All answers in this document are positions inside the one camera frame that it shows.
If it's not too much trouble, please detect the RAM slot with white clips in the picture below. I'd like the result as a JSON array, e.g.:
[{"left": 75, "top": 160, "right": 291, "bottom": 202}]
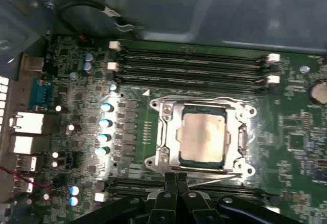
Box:
[
  {"left": 107, "top": 61, "right": 281, "bottom": 84},
  {"left": 108, "top": 40, "right": 281, "bottom": 62}
]

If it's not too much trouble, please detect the silver port housing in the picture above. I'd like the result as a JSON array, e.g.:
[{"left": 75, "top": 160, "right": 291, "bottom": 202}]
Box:
[
  {"left": 14, "top": 177, "right": 35, "bottom": 193},
  {"left": 9, "top": 111, "right": 44, "bottom": 135},
  {"left": 15, "top": 155, "right": 38, "bottom": 171},
  {"left": 10, "top": 135, "right": 44, "bottom": 155},
  {"left": 20, "top": 54, "right": 44, "bottom": 72}
]

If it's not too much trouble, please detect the metal locking lever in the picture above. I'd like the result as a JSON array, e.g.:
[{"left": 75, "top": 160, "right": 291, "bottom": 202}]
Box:
[
  {"left": 186, "top": 172, "right": 243, "bottom": 188},
  {"left": 153, "top": 95, "right": 246, "bottom": 107}
]

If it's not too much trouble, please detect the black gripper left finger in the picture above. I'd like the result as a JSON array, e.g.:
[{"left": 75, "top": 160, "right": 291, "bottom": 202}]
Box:
[{"left": 68, "top": 172, "right": 177, "bottom": 224}]

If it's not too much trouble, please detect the black cable loop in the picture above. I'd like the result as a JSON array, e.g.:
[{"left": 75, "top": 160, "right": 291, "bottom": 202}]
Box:
[{"left": 59, "top": 0, "right": 144, "bottom": 33}]

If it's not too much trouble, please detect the blue port connector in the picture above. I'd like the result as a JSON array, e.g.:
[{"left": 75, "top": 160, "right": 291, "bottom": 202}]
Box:
[{"left": 27, "top": 77, "right": 55, "bottom": 111}]

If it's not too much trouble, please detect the green motherboard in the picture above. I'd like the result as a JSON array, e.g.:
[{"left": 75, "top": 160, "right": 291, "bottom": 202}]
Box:
[{"left": 17, "top": 33, "right": 327, "bottom": 224}]

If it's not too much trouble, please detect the round coin cell battery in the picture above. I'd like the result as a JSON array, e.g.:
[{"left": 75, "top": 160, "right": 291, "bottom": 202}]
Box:
[{"left": 308, "top": 78, "right": 327, "bottom": 105}]

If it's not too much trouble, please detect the silver CPU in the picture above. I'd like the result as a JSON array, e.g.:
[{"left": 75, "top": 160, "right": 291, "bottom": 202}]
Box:
[{"left": 177, "top": 105, "right": 229, "bottom": 165}]

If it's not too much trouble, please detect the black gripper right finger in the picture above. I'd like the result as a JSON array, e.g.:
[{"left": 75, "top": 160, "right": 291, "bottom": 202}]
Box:
[{"left": 177, "top": 172, "right": 283, "bottom": 224}]

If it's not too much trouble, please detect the CPU socket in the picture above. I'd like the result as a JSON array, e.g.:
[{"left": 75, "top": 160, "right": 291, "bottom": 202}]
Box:
[{"left": 144, "top": 95, "right": 258, "bottom": 177}]

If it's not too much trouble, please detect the metal socket cover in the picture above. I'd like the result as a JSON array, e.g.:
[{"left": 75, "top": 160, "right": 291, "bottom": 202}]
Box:
[{"left": 157, "top": 98, "right": 247, "bottom": 172}]

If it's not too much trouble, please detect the black PC case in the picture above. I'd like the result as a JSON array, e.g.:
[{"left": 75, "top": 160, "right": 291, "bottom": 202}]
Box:
[{"left": 0, "top": 0, "right": 327, "bottom": 224}]

